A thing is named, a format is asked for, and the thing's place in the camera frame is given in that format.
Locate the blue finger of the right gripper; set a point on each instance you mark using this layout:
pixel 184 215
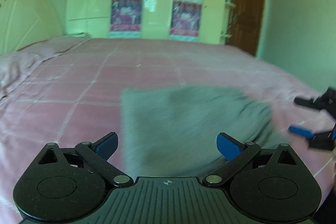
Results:
pixel 307 101
pixel 308 134

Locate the red poster lower left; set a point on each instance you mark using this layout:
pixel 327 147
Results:
pixel 126 15

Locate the cream bed headboard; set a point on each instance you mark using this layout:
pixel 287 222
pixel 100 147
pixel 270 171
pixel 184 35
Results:
pixel 24 22

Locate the brown wooden door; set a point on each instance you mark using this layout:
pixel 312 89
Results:
pixel 245 25

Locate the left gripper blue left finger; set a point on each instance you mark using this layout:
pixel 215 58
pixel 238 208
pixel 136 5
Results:
pixel 96 155

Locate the pink quilted bedspread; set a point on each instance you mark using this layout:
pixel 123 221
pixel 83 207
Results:
pixel 67 90

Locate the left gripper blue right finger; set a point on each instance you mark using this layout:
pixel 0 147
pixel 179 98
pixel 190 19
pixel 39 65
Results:
pixel 237 155

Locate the red poster lower right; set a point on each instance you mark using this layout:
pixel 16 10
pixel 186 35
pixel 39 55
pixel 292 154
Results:
pixel 185 19

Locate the grey pants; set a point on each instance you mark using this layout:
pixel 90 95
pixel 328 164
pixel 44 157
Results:
pixel 172 132

